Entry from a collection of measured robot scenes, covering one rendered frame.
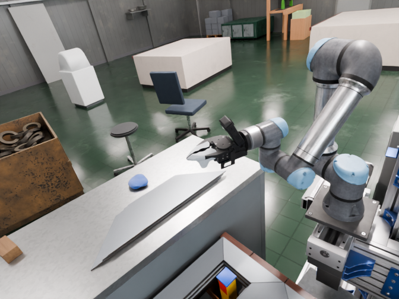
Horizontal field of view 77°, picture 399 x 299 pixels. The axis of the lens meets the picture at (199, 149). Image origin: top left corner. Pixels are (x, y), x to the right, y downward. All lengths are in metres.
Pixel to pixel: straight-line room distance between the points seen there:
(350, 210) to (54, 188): 2.80
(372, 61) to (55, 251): 1.32
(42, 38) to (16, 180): 8.18
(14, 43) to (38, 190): 8.15
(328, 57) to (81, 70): 5.86
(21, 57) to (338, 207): 10.53
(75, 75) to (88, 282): 5.58
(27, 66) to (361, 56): 10.56
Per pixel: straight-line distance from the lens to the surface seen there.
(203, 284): 1.21
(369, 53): 0.90
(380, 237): 1.29
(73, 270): 1.17
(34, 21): 10.90
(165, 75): 3.53
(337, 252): 1.12
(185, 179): 1.31
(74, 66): 6.42
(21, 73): 10.87
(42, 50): 10.73
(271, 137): 0.87
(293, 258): 2.29
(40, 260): 1.29
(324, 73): 0.97
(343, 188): 1.08
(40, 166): 3.05
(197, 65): 6.18
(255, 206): 1.49
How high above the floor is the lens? 1.87
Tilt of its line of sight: 31 degrees down
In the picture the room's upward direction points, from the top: 10 degrees counter-clockwise
